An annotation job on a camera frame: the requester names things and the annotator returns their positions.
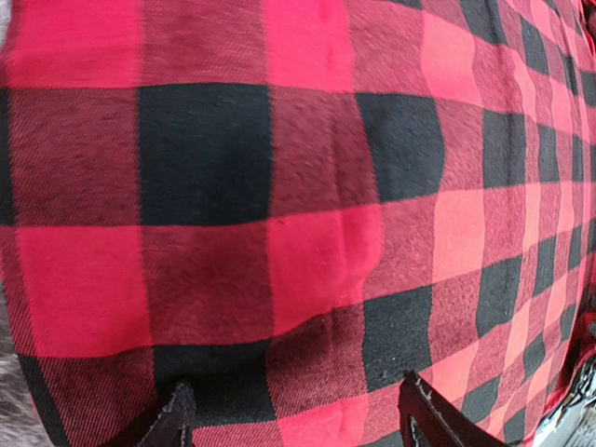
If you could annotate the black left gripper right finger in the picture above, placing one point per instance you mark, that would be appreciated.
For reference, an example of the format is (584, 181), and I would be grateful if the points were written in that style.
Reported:
(429, 419)

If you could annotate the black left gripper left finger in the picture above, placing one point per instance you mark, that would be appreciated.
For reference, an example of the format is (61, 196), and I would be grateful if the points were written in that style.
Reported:
(173, 425)

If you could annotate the red black plaid shirt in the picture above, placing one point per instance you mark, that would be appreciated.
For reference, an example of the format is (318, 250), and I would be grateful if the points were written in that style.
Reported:
(289, 204)

